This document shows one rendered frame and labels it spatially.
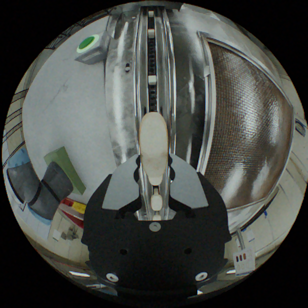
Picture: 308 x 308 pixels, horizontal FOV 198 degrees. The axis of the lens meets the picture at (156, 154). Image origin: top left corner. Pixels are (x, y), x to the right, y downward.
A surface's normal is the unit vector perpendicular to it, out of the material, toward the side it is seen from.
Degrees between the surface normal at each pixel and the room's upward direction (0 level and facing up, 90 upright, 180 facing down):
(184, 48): 0
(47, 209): 86
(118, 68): 0
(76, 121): 0
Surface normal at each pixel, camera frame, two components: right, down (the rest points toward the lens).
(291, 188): -1.00, 0.04
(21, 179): 1.00, 0.05
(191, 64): 0.03, 0.47
